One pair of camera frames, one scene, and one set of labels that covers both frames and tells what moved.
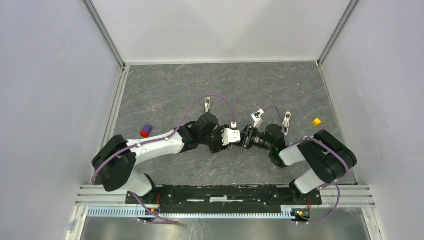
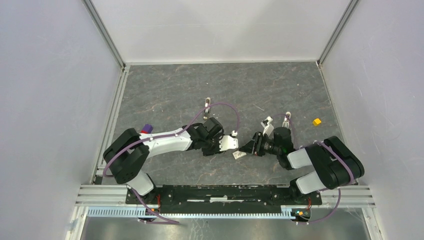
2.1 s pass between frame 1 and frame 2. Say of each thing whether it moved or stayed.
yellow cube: stayed
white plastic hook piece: stayed
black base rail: stayed
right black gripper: moved
